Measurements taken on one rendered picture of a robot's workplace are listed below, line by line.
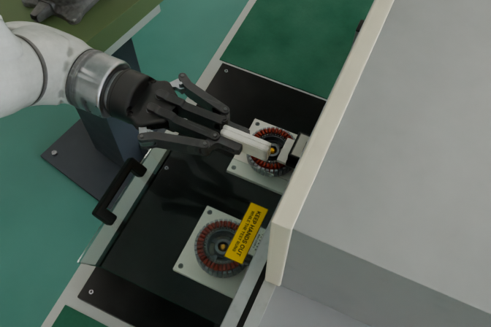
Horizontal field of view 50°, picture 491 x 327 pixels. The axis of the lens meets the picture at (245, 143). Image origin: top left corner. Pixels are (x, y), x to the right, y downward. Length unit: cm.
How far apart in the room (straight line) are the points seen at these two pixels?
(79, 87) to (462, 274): 53
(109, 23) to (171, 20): 113
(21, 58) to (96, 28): 68
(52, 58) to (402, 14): 47
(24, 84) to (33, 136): 155
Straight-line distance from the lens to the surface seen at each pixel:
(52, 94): 79
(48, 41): 79
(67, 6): 144
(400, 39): 68
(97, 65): 77
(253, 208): 80
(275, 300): 71
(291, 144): 113
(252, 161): 112
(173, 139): 72
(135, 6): 144
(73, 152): 216
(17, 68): 72
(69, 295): 114
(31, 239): 207
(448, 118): 62
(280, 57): 137
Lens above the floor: 180
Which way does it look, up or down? 60 degrees down
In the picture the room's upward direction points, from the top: straight up
